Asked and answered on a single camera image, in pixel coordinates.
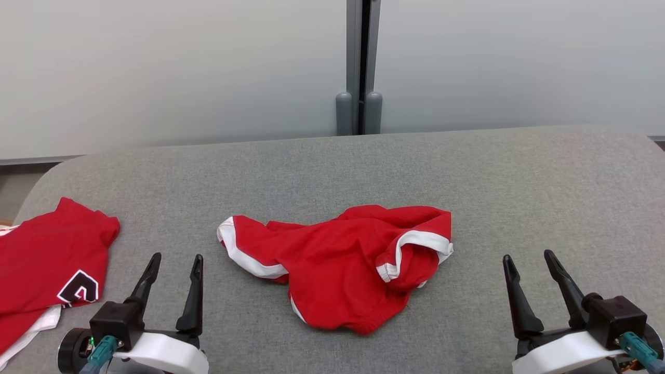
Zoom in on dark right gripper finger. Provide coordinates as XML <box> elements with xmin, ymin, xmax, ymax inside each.
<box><xmin>502</xmin><ymin>254</ymin><xmax>544</xmax><ymax>340</ymax></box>
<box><xmin>543</xmin><ymin>249</ymin><xmax>598</xmax><ymax>330</ymax></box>

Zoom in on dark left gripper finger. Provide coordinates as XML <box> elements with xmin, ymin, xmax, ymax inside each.
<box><xmin>175</xmin><ymin>253</ymin><xmax>204</xmax><ymax>336</ymax></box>
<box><xmin>124</xmin><ymin>252</ymin><xmax>162</xmax><ymax>313</ymax></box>

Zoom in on red jersey with black number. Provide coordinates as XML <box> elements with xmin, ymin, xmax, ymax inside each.
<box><xmin>0</xmin><ymin>197</ymin><xmax>121</xmax><ymax>370</ymax></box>

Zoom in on grey cylindrical post foot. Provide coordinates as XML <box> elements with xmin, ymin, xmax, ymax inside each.
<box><xmin>364</xmin><ymin>91</ymin><xmax>383</xmax><ymax>135</ymax></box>
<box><xmin>336</xmin><ymin>92</ymin><xmax>354</xmax><ymax>137</ymax></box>

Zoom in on grey metal partition post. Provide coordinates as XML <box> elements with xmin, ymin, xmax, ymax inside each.
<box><xmin>346</xmin><ymin>0</ymin><xmax>381</xmax><ymax>136</ymax></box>

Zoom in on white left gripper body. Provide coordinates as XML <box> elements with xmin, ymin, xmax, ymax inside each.
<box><xmin>112</xmin><ymin>327</ymin><xmax>210</xmax><ymax>374</ymax></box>

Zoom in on red shorts with white trim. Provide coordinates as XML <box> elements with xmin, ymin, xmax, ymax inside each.
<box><xmin>217</xmin><ymin>204</ymin><xmax>454</xmax><ymax>336</ymax></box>

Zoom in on grey fabric sofa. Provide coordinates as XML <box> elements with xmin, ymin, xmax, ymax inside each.
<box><xmin>0</xmin><ymin>125</ymin><xmax>665</xmax><ymax>374</ymax></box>

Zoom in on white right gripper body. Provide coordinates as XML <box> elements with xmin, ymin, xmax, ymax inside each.
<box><xmin>511</xmin><ymin>327</ymin><xmax>626</xmax><ymax>374</ymax></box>

